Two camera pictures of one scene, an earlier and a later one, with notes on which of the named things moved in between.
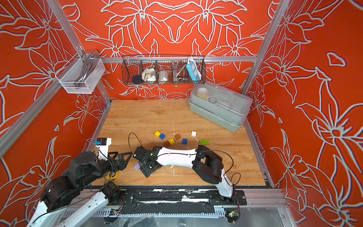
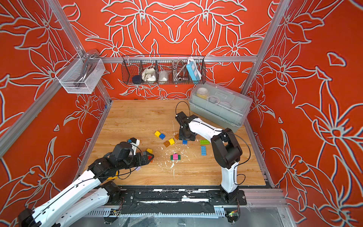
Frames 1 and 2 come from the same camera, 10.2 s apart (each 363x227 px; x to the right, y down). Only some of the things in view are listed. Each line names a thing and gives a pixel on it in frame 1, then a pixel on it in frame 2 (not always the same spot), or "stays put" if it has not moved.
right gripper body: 146,170 → 183,135
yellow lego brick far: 157,134 stays put
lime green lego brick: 204,142 stays put
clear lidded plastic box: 225,108 stays put
